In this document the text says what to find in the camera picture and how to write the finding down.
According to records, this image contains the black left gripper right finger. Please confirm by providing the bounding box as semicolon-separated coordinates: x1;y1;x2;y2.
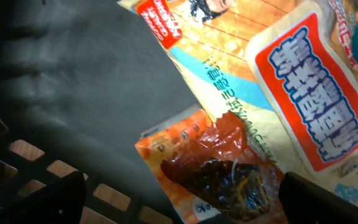
278;172;358;224

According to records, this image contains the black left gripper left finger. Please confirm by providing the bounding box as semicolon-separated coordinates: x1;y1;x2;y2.
0;171;87;224

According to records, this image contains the small orange snack packet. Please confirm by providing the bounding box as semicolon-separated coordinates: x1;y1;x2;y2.
135;110;288;223

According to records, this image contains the cream snack bag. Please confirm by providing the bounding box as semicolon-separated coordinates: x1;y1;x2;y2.
119;0;358;206

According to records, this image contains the grey plastic mesh basket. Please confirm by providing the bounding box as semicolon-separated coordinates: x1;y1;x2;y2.
0;0;196;223

